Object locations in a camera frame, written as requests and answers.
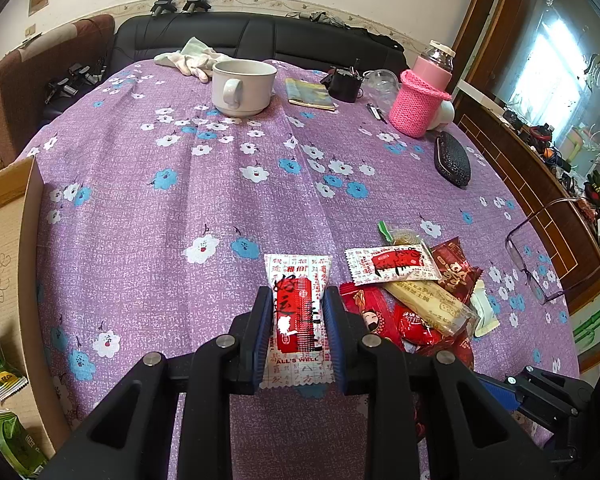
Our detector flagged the brown armchair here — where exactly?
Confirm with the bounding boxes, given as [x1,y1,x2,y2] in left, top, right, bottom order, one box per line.
[0,14,116,168]

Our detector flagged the cardboard box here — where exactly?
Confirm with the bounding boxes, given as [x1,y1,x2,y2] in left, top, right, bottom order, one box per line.
[0,156,73,480]

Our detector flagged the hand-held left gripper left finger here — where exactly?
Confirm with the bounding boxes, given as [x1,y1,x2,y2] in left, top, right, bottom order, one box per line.
[42,286,274,480]

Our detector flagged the black leather sofa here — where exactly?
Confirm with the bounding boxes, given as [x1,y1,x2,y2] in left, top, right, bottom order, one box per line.
[111,10,406,73]

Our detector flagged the small cream packet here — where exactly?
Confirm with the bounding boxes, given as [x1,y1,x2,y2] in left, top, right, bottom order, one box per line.
[470,280,502,337]

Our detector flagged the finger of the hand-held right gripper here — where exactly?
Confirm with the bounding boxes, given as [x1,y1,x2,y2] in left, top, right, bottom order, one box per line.
[479,374,531,412]
[517,366,595,417]

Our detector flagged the green bamboo print panel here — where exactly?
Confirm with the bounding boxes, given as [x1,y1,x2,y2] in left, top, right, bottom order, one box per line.
[572,305,600,366]

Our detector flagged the rimless eyeglasses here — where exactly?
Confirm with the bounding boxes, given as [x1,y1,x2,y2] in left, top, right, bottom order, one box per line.
[505,197,588,306]

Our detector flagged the white ceramic cup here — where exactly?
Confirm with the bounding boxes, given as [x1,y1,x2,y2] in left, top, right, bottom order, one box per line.
[211,59,278,118]

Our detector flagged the etched glass panel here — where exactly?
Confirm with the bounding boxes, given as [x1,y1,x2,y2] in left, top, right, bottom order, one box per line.
[490,0,600,171]

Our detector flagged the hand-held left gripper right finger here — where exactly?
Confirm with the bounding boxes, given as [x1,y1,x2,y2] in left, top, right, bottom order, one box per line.
[321,284,556,480]

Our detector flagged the red figure-print snack packet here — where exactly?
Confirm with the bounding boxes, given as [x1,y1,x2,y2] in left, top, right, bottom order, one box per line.
[339,282,406,348]

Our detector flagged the bottle in pink knitted sleeve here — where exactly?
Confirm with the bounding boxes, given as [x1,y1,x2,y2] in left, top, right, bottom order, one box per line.
[389,40,456,138]

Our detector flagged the white round jar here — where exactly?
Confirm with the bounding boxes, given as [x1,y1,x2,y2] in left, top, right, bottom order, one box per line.
[432,100,456,131]

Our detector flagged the white red snack packet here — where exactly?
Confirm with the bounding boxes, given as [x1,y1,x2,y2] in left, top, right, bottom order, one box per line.
[258,253,334,391]
[344,244,442,287]

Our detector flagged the wooden door frame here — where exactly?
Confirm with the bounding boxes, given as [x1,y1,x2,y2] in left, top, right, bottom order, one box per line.
[450,0,523,91]

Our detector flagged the white cloth gloves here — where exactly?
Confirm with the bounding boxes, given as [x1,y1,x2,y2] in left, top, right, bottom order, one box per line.
[154,36,236,83]

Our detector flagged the small red candy packet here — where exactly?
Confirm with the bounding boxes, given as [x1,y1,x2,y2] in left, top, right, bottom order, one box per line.
[392,305,451,346]

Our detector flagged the clear glass cup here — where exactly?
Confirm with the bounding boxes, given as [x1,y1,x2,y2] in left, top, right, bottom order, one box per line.
[362,69,400,111]

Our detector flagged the round pastry green-ended packet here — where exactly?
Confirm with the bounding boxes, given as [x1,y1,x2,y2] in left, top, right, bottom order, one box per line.
[377,221,423,248]

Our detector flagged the clutter of small items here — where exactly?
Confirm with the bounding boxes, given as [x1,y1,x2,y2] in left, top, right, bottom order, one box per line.
[500,105,600,261]

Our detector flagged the wooden sideboard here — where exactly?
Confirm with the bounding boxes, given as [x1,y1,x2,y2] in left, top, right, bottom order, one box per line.
[452,85,600,311]

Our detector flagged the black glasses case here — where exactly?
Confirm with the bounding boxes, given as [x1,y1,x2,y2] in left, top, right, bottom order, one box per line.
[433,131,472,188]

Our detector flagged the thin paper booklet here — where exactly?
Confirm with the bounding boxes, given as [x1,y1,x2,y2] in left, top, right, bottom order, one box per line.
[285,78,337,112]

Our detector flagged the yellow biscuit bar packet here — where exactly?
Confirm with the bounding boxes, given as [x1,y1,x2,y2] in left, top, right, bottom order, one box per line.
[382,280,478,337]

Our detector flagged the dark red snack packet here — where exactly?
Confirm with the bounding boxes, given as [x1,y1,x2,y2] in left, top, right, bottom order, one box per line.
[430,237,483,306]

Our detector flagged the small black device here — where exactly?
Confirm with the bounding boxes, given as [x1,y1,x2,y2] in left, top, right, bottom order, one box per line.
[320,62,363,104]

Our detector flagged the pile of black tools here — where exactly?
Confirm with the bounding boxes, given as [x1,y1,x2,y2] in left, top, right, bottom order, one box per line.
[45,62,103,103]

